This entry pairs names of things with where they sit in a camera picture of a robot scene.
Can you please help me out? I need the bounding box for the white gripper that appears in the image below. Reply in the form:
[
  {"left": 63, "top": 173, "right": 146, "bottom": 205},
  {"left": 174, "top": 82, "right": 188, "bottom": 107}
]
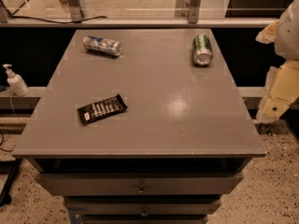
[{"left": 255, "top": 0, "right": 299, "bottom": 121}]

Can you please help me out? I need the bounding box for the green soda can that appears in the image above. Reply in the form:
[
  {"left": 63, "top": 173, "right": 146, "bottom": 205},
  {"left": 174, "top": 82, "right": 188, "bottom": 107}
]
[{"left": 192, "top": 35, "right": 213, "bottom": 66}]

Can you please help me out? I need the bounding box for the silver blue redbull can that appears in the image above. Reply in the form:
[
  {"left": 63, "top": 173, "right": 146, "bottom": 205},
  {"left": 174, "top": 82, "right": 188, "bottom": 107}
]
[{"left": 83, "top": 35, "right": 121, "bottom": 57}]

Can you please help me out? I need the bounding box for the grey drawer cabinet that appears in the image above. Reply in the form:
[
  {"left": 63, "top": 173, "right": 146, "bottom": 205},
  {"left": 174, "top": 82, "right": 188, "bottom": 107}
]
[{"left": 13, "top": 29, "right": 265, "bottom": 224}]

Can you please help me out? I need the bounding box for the black snack bar wrapper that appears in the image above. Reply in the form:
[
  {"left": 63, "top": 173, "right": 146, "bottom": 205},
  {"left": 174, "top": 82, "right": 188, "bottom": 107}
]
[{"left": 78, "top": 94, "right": 127, "bottom": 125}]

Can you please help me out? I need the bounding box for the grey drawer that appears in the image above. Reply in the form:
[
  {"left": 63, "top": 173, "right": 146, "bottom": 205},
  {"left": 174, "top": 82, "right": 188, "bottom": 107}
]
[
  {"left": 36, "top": 172, "right": 243, "bottom": 196},
  {"left": 64, "top": 197, "right": 221, "bottom": 216}
]

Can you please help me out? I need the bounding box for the top grey drawer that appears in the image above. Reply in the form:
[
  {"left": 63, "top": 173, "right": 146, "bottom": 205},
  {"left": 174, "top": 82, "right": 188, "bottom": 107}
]
[{"left": 36, "top": 172, "right": 243, "bottom": 196}]

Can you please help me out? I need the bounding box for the white pump soap bottle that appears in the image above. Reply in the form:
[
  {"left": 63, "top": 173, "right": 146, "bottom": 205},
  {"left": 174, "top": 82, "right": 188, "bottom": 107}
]
[{"left": 3, "top": 64, "right": 30, "bottom": 96}]

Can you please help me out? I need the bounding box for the metal frame post right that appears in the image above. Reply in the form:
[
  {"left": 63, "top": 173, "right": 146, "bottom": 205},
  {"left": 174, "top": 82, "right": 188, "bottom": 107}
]
[{"left": 188, "top": 0, "right": 201, "bottom": 23}]

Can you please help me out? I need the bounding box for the metal frame post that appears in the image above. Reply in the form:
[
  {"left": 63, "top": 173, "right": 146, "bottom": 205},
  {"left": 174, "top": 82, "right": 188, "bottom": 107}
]
[
  {"left": 67, "top": 0, "right": 83, "bottom": 22},
  {"left": 188, "top": 0, "right": 201, "bottom": 23}
]

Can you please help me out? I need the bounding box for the metal frame post left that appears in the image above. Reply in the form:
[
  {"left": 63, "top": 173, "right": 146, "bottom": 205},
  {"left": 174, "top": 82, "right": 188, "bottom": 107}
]
[{"left": 67, "top": 0, "right": 83, "bottom": 22}]

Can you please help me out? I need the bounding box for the black cable on ledge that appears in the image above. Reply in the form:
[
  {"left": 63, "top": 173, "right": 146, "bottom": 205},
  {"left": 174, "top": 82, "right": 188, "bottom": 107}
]
[{"left": 0, "top": 0, "right": 108, "bottom": 24}]

